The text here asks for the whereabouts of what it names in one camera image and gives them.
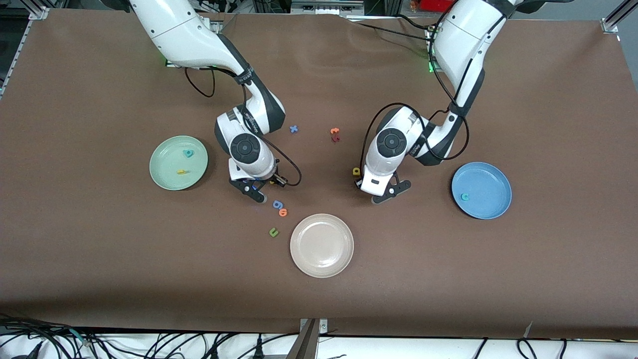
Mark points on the grey metal box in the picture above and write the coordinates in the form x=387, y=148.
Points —
x=324, y=7

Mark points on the blue plate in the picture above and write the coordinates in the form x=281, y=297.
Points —
x=488, y=199

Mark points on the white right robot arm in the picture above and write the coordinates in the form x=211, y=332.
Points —
x=169, y=30

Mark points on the aluminium frame rail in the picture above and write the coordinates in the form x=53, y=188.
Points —
x=39, y=12
x=610, y=25

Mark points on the aluminium profile bar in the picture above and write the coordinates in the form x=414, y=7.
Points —
x=305, y=344

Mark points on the brown table cover sheet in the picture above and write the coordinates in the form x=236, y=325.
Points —
x=99, y=274

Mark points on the small metal bracket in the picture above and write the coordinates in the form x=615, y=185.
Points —
x=323, y=326

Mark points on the red box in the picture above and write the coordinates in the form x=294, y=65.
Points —
x=433, y=5

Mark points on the blue foam letter g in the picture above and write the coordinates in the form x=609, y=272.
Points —
x=277, y=204

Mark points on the black power plug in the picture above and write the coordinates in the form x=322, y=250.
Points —
x=258, y=351

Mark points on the white tape scrap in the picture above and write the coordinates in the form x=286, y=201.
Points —
x=527, y=329

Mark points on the beige plate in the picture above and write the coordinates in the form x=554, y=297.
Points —
x=322, y=245

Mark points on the pale green plate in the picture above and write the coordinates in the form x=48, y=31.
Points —
x=164, y=164

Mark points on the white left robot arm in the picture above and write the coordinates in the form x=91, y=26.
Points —
x=463, y=40

